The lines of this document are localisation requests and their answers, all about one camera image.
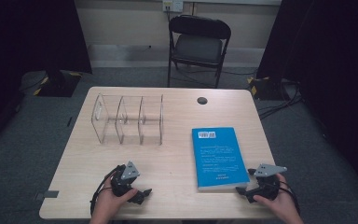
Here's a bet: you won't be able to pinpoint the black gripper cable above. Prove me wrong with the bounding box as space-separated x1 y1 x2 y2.
89 164 119 217
279 179 302 217

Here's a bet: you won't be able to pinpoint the blue book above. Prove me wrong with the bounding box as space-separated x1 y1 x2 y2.
191 126 251 191

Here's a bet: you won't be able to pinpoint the person's right hand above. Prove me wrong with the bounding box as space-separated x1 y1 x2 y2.
254 173 299 219

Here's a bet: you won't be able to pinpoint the black folding chair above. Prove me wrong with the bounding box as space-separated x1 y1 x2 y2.
167 14 232 90

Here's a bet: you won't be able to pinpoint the black curtain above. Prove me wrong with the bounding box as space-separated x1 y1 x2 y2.
255 0 358 200
0 0 93 157

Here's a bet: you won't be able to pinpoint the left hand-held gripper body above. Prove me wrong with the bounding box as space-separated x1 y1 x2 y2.
110 160 142 198

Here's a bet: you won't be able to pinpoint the black floor cables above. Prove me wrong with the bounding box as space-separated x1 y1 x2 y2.
256 79 304 121

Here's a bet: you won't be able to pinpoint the black stand base, striped tape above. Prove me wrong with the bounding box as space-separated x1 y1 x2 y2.
246 76 291 102
32 69 84 98

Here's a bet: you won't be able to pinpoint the white wall socket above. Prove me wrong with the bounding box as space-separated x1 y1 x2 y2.
162 0 185 13

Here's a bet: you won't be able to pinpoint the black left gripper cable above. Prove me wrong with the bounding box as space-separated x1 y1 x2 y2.
89 164 119 217

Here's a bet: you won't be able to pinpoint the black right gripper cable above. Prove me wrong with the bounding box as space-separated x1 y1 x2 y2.
279 179 302 217

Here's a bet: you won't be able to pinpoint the clear acrylic book rack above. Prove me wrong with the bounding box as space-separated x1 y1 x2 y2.
90 92 165 147

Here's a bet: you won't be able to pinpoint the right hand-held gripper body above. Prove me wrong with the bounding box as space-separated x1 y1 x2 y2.
247 163 288 201

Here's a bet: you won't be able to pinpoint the person's left hand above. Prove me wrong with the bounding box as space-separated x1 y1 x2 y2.
91 178 139 219

